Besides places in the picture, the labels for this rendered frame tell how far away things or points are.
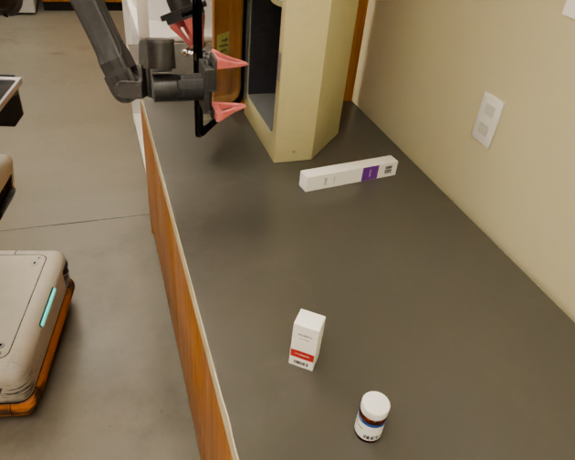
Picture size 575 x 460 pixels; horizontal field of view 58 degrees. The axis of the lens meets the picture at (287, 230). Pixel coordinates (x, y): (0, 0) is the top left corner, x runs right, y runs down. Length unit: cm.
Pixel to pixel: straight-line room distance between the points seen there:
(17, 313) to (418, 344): 143
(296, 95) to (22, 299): 123
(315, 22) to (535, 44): 48
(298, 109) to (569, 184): 65
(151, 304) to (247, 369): 148
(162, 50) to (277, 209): 43
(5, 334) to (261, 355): 120
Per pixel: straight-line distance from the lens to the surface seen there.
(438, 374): 95
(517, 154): 126
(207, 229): 117
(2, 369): 187
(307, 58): 133
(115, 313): 232
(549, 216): 121
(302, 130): 141
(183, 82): 115
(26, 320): 198
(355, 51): 181
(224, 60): 114
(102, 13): 117
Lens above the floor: 164
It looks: 37 degrees down
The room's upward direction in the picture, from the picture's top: 6 degrees clockwise
